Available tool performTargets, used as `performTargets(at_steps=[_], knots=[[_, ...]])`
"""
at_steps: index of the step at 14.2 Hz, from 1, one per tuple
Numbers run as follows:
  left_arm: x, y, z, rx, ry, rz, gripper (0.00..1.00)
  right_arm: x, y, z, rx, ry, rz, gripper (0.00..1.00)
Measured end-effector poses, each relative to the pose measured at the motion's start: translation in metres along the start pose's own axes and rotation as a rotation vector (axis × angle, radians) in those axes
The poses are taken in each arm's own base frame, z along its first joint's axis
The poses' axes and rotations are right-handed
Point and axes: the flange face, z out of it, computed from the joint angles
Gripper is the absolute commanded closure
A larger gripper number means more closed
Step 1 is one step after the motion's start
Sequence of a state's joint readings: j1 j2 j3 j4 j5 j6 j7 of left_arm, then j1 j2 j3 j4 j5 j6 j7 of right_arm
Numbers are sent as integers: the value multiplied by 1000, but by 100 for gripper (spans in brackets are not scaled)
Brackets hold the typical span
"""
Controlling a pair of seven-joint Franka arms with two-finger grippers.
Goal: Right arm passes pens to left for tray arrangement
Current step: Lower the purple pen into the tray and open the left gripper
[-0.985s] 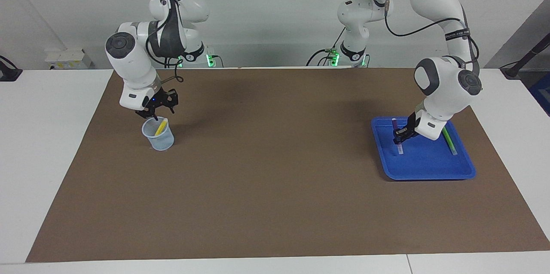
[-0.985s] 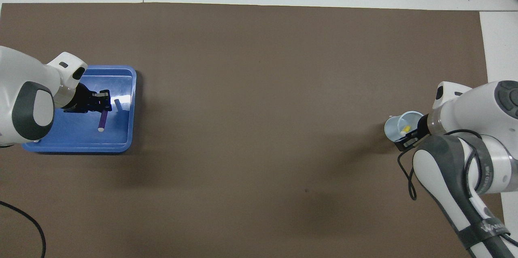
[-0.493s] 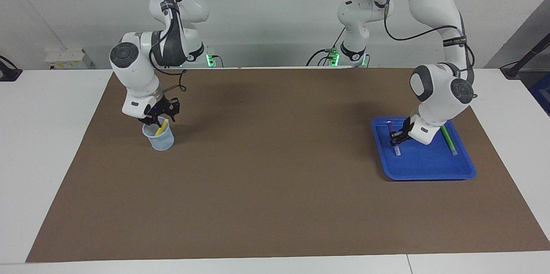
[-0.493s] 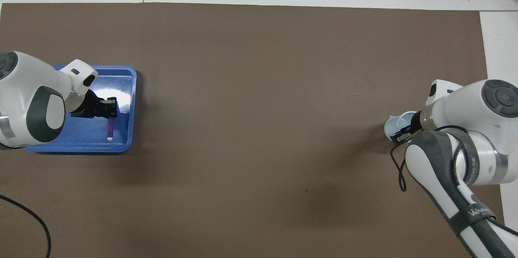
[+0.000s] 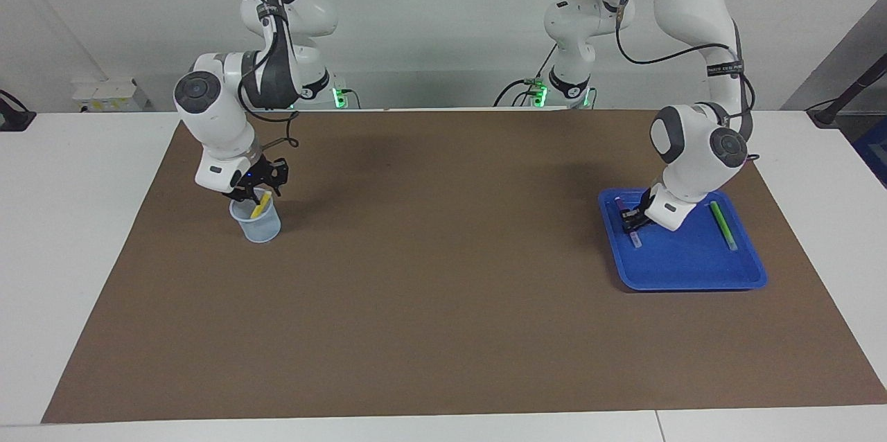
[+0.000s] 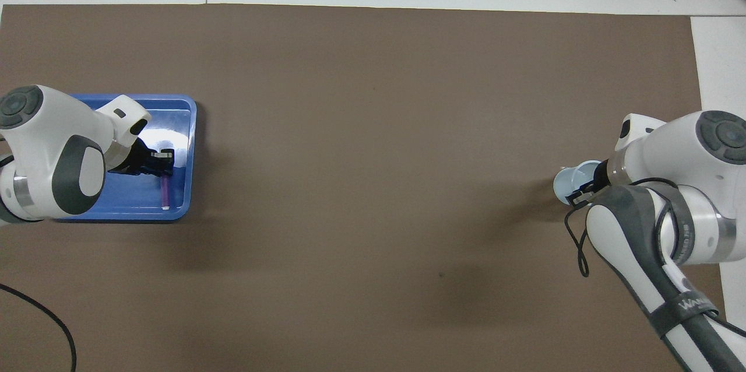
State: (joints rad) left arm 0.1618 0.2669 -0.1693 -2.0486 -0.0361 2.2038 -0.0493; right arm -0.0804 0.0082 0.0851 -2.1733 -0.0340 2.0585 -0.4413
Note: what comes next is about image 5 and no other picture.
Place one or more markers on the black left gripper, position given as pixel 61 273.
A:
pixel 644 206

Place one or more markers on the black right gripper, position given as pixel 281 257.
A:
pixel 260 177

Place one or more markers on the yellow pen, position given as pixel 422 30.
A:
pixel 261 206

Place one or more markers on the purple pen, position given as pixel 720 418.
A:
pixel 635 241

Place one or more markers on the green pen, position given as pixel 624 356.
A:
pixel 723 224

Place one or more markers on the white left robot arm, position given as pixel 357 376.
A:
pixel 693 165

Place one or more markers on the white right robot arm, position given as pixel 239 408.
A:
pixel 222 130

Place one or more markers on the blue plastic tray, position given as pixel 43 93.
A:
pixel 693 258

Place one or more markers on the translucent plastic cup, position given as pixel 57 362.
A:
pixel 260 228

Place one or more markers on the brown table mat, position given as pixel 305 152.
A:
pixel 443 289

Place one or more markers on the blue box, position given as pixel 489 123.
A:
pixel 874 151

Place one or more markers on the black stand pole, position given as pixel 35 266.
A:
pixel 856 85

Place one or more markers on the black clamp mount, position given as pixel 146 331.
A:
pixel 14 118

